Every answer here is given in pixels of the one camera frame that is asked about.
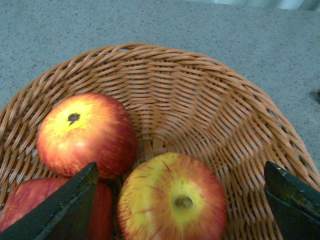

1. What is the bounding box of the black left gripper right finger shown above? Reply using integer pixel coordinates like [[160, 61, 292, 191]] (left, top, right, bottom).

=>
[[264, 160, 320, 240]]

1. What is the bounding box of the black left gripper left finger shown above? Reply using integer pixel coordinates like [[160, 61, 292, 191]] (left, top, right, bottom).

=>
[[0, 162, 99, 240]]

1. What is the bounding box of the red apple with stem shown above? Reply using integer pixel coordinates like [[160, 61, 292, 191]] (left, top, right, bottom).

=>
[[117, 152, 227, 240]]

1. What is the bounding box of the red apple rear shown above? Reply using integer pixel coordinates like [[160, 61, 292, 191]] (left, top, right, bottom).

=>
[[0, 178, 114, 240]]

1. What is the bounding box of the red yellow apple front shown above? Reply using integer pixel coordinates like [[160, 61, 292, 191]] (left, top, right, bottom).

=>
[[36, 92, 138, 180]]

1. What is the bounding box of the brown wicker basket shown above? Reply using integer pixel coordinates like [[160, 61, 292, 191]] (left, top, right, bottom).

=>
[[0, 43, 320, 240]]

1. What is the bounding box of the white pleated curtain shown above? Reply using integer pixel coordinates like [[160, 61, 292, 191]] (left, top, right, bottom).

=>
[[192, 0, 320, 12]]

